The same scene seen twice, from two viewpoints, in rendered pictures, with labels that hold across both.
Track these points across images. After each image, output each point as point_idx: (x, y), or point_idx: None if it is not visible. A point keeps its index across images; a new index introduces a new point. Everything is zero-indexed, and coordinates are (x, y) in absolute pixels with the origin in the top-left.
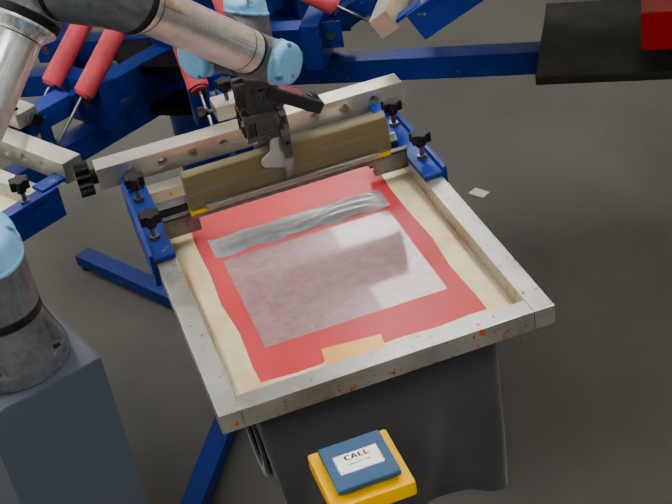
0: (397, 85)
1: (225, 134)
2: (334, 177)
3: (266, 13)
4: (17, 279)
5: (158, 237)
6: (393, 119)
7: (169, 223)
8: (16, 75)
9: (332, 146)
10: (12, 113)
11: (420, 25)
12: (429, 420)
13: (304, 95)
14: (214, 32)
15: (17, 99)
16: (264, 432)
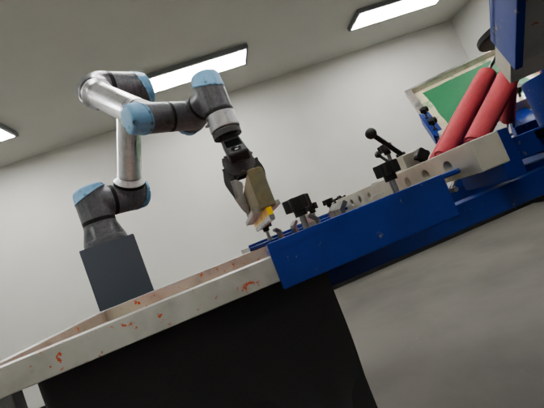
0: (465, 147)
1: (367, 188)
2: None
3: (197, 85)
4: (77, 208)
5: (268, 239)
6: (392, 188)
7: (277, 233)
8: (117, 133)
9: (248, 195)
10: (123, 149)
11: (502, 48)
12: None
13: (228, 147)
14: (104, 104)
15: (122, 143)
16: None
